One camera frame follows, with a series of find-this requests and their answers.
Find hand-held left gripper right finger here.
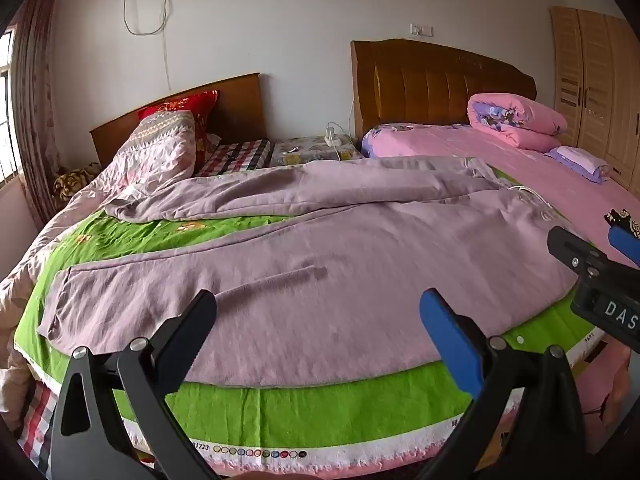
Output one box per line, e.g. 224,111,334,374
419,287,587,480

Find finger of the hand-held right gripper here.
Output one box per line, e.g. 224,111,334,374
546,226,610,282
606,222,640,272

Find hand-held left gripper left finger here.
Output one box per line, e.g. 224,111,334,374
50,288,221,480

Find mauve pants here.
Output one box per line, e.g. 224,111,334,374
37,156,581,389

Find small purple pillow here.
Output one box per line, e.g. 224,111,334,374
545,146,611,184

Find pink bed sheet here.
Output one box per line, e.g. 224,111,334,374
360,124,640,461

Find folded pink quilt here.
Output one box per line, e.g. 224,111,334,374
467,92,569,150

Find green printed blanket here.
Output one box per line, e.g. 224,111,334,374
14,170,612,466

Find light wooden wardrobe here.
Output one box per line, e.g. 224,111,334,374
550,6,640,187

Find pink white patterned quilt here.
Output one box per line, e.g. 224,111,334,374
0,110,197,433

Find yellow brown plush blanket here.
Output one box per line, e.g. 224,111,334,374
52,161,101,201

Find cloth-covered nightstand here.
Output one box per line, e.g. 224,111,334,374
270,135,367,167

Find red embroidered pillow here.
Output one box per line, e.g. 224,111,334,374
137,89,221,172

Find plain wooden headboard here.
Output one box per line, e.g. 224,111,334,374
90,72,269,171

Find padded wooden headboard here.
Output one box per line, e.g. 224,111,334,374
350,39,538,142

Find barred window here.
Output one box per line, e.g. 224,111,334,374
0,30,24,187

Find pink patterned curtain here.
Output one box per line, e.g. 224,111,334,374
10,0,64,222

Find white air conditioner cord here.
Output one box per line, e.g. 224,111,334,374
122,0,174,94

